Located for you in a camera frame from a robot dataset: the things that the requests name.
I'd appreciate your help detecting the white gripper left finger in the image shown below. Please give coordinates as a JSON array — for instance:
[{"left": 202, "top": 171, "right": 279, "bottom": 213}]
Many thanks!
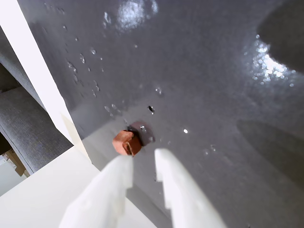
[{"left": 58, "top": 154, "right": 133, "bottom": 228}]

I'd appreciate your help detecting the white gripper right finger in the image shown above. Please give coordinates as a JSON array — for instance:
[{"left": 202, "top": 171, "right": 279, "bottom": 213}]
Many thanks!
[{"left": 154, "top": 148, "right": 227, "bottom": 228}]

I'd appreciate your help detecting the small orange cube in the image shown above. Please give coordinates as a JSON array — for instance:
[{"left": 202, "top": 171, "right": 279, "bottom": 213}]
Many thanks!
[{"left": 112, "top": 130, "right": 143, "bottom": 157}]

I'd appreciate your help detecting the cardboard box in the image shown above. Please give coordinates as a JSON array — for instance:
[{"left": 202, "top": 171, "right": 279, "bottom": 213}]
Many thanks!
[{"left": 0, "top": 148, "right": 30, "bottom": 178}]

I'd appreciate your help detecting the grey fabric sofa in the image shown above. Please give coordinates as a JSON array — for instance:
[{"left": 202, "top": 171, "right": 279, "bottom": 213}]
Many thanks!
[{"left": 0, "top": 26, "right": 74, "bottom": 176}]

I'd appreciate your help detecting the black glossy table mat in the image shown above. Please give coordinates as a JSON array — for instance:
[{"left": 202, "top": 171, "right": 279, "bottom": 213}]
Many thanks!
[{"left": 18, "top": 0, "right": 304, "bottom": 228}]

